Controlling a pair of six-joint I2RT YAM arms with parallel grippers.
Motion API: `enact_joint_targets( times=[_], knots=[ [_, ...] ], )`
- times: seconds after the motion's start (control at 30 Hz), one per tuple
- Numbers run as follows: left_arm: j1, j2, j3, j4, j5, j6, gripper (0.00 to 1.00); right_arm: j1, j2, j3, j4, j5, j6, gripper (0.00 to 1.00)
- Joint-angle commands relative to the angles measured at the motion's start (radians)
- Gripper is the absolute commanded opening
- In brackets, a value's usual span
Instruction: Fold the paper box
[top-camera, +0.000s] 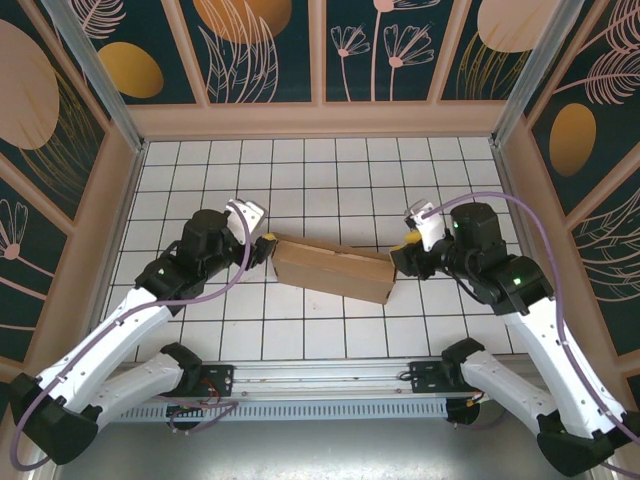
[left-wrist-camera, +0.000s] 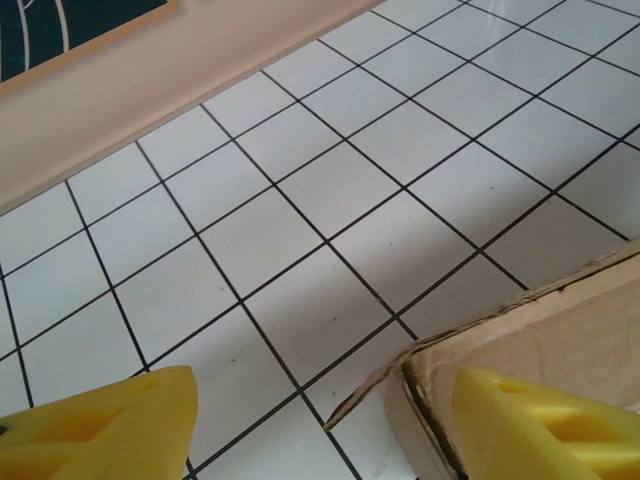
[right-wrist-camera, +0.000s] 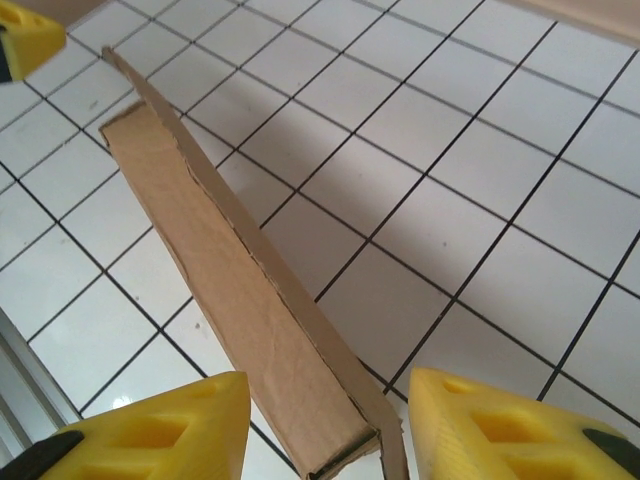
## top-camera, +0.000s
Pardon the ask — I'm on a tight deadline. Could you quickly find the brown cardboard box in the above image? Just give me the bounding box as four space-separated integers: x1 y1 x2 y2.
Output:
269 232 399 305

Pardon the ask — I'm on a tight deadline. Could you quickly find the small circuit board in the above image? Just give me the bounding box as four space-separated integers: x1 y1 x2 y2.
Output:
167 399 211 417

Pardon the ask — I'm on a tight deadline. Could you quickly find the grey metal sheet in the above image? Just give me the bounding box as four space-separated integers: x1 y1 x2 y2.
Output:
29 397 616 480

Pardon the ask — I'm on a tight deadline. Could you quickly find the thin aluminium side rail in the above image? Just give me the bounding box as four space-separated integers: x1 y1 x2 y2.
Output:
493 142 567 357

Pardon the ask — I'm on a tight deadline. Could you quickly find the long aluminium base rail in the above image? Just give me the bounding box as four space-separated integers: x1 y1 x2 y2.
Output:
48 353 501 401

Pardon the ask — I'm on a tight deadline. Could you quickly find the grey slotted cable duct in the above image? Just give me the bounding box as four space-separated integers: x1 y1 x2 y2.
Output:
114 398 450 422

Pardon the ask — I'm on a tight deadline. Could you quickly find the aluminium frame post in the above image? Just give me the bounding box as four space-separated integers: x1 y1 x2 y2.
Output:
489 0 584 147
42 0 150 154

